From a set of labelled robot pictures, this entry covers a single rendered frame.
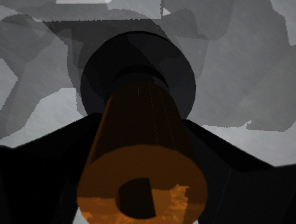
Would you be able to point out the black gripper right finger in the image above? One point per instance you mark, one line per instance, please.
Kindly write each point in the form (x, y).
(241, 188)

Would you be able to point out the orange knob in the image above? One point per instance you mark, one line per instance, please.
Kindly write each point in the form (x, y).
(141, 168)

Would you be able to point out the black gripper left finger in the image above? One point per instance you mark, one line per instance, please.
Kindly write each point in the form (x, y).
(39, 179)

